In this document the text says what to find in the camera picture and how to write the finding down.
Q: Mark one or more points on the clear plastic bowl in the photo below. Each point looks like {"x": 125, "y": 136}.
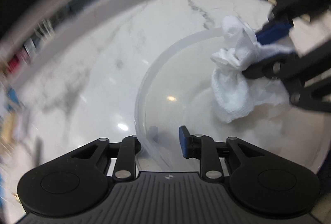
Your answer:
{"x": 198, "y": 82}

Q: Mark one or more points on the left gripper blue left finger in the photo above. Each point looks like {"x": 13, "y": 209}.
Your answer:
{"x": 125, "y": 166}

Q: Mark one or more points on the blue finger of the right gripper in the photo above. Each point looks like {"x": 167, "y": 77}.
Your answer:
{"x": 273, "y": 31}
{"x": 294, "y": 71}

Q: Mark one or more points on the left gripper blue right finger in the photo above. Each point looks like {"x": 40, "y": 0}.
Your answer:
{"x": 204, "y": 149}

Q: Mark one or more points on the white cloth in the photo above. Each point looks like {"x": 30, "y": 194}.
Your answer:
{"x": 235, "y": 95}

